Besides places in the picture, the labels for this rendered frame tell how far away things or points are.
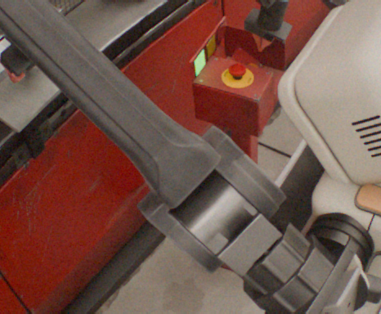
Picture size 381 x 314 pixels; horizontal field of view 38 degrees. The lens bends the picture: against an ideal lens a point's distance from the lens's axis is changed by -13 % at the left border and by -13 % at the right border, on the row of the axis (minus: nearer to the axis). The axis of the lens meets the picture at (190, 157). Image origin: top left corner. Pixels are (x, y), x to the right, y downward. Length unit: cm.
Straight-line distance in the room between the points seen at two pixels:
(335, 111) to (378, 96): 6
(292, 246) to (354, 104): 14
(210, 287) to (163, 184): 143
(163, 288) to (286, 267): 142
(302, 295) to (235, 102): 86
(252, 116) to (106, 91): 90
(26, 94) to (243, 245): 67
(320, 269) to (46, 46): 32
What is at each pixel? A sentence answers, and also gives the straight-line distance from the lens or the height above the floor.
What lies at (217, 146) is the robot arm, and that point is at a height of 131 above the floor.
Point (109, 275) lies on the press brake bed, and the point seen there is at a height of 5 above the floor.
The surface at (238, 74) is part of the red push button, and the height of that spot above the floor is 81.
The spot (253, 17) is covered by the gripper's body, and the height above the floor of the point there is 90.
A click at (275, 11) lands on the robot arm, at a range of 131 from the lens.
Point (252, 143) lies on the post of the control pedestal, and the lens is 158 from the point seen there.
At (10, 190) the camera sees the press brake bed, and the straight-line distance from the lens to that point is 133.
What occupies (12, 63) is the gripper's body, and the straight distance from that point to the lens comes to 107.
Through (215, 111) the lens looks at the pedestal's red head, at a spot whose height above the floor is 71.
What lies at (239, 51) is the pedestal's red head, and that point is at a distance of 152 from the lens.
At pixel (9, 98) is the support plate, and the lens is 114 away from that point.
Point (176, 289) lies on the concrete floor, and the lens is 196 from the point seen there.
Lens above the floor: 172
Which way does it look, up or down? 49 degrees down
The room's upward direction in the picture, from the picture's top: 7 degrees counter-clockwise
